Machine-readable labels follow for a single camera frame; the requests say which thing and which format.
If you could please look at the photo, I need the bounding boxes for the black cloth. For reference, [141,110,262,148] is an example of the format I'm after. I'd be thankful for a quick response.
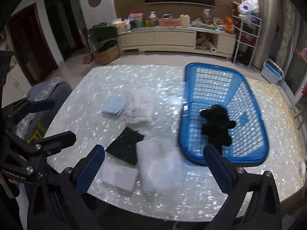
[106,127,145,166]

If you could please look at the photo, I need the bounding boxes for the dark wooden door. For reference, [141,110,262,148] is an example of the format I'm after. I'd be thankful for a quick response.
[8,3,59,87]

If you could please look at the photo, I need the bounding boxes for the light blue cloth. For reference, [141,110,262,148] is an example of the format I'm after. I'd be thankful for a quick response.
[101,96,127,116]

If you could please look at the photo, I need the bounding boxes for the white wire rack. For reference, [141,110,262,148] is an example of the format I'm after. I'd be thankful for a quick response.
[233,14,262,68]

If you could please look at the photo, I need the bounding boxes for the cardboard box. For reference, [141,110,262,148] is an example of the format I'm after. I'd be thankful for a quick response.
[92,45,121,65]

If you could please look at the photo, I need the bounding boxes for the black plush toy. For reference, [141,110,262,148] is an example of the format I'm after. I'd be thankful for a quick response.
[200,105,237,147]

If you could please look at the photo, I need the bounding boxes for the white square cloth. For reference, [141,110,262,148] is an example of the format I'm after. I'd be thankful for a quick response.
[100,162,139,191]

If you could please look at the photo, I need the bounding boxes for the grey cloth yellow print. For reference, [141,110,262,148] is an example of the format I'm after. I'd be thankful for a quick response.
[16,110,54,145]

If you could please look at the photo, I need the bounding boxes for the cream television cabinet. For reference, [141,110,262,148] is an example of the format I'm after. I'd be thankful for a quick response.
[117,26,237,58]

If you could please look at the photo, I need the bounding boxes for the blue white plastic box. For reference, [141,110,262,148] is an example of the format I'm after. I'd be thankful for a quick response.
[261,59,285,85]

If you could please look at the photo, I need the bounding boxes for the pink box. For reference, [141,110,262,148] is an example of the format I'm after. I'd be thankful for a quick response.
[158,18,181,27]

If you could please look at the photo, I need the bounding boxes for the beige container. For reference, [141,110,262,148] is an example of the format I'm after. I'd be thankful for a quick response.
[179,14,191,27]

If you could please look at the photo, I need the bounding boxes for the grey chair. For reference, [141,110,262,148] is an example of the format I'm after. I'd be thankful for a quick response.
[26,77,73,115]

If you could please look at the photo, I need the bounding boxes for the beige tissue packages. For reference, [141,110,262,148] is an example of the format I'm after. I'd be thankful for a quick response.
[111,19,131,33]

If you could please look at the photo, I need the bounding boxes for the red white box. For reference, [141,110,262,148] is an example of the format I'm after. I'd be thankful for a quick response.
[129,11,144,21]

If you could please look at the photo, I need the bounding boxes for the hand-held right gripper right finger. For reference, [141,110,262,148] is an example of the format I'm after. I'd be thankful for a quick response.
[203,144,281,230]

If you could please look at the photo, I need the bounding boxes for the white fluffy towel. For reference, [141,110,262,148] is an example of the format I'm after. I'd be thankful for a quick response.
[119,89,156,126]

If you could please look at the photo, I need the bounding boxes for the dark green bag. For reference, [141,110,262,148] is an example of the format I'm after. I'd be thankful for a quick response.
[89,24,119,52]

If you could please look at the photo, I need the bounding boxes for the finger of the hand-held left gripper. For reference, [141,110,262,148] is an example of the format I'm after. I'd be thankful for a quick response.
[5,99,56,125]
[23,131,77,159]

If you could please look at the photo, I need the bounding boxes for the blue plastic basket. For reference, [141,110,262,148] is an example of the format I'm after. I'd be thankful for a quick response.
[178,62,269,166]

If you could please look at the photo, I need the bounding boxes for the white plastic bag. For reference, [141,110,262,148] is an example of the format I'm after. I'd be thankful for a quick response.
[237,0,259,15]

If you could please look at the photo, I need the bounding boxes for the beige curtain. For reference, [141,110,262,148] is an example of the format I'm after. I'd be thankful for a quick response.
[252,0,295,70]

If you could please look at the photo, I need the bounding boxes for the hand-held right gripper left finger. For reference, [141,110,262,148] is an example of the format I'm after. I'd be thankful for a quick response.
[27,144,106,230]

